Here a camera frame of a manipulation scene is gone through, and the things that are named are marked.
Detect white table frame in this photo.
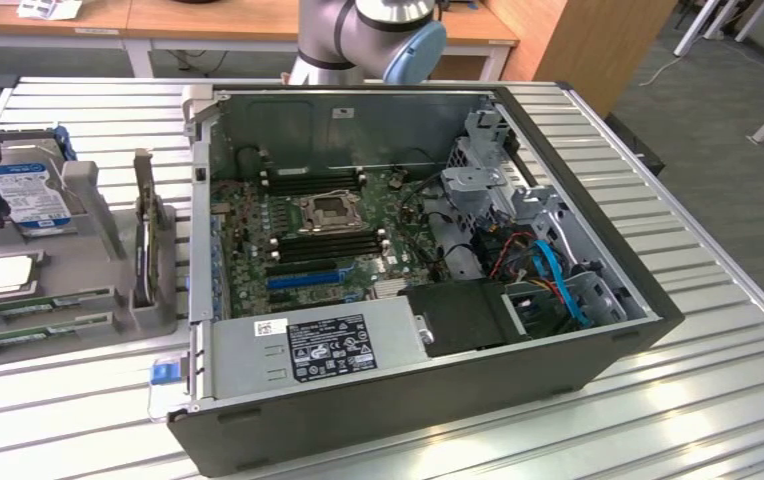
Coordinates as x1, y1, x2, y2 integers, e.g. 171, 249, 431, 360
671, 0, 764, 57

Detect silver CPU chip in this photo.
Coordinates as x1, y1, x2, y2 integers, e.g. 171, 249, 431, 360
0, 251, 47, 302

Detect black RAM slot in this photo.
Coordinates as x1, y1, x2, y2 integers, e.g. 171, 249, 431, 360
259, 167, 364, 177
271, 242, 388, 256
269, 235, 385, 249
263, 179, 367, 190
264, 185, 368, 197
260, 173, 365, 183
272, 248, 391, 264
268, 228, 383, 242

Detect wooden cabinet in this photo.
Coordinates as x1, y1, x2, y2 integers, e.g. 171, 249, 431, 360
500, 0, 680, 120

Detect grey parts rack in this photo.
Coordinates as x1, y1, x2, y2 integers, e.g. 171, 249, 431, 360
0, 127, 180, 372

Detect wooden desk with white frame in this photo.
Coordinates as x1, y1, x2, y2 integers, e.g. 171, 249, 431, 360
0, 0, 520, 80

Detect silver chipset heat sink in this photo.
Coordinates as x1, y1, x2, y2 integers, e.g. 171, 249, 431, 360
373, 278, 411, 299

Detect grey metal disk bay cage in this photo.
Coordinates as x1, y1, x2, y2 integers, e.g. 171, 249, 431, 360
439, 109, 631, 326

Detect black long expansion slot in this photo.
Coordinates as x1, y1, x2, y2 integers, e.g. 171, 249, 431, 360
263, 259, 340, 280

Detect metal CPU socket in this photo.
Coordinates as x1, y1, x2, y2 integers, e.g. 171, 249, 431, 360
295, 189, 371, 235

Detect black open PC case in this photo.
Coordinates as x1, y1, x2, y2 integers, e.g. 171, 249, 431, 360
165, 82, 684, 479

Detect hard disk with blue label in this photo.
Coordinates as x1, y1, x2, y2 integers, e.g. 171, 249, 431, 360
0, 148, 80, 237

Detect grey power supply unit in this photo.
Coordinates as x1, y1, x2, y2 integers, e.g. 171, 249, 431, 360
201, 298, 434, 402

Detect blue flat SATA wire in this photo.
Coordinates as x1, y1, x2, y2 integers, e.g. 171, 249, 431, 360
530, 239, 587, 330

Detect green motherboard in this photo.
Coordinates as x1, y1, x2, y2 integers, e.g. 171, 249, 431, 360
211, 167, 463, 317

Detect white papers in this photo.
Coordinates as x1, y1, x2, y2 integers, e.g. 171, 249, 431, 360
16, 0, 84, 20

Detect black plastic fan shroud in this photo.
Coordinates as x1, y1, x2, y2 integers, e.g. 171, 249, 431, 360
399, 280, 511, 357

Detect blue expansion slot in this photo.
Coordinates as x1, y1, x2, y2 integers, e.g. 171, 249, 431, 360
265, 271, 347, 292

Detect graphics card with metal bracket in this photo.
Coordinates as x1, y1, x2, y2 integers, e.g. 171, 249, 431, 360
129, 146, 164, 307

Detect white floor cable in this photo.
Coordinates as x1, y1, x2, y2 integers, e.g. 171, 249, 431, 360
639, 53, 682, 87

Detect green RAM stick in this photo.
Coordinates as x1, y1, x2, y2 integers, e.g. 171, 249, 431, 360
0, 293, 115, 315
0, 322, 111, 355

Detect blue case latch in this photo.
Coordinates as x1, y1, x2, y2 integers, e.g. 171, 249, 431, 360
147, 357, 184, 387

